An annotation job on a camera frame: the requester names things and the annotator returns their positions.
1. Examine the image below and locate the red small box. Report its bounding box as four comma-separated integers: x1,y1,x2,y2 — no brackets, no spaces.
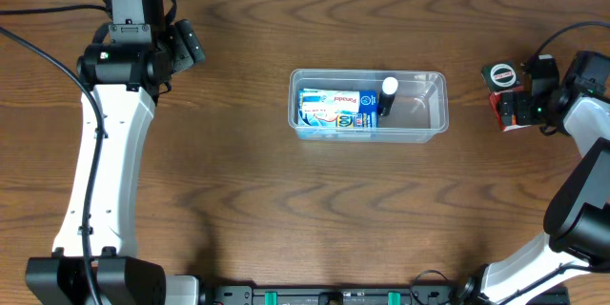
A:
489,88,531,132

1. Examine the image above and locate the black bottle white cap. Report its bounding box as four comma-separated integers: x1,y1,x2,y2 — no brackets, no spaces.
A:
377,77,398,116

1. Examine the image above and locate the blue cooling patch box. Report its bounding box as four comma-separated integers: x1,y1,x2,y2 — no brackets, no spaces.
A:
297,91,377,128

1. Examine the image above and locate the white Panadol box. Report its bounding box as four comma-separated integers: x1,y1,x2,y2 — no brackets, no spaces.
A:
298,90,359,113

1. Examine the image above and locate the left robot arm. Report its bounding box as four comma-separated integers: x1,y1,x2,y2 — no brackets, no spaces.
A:
25,0,205,304

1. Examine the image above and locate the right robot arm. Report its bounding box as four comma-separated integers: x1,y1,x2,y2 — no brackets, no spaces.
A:
450,51,609,304

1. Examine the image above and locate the clear plastic container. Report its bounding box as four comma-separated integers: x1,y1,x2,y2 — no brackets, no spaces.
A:
288,69,449,143

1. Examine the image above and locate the green Zam-Buk box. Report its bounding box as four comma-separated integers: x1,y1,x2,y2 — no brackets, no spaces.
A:
481,61,521,92

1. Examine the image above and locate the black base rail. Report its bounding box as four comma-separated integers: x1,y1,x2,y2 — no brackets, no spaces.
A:
197,269,571,305

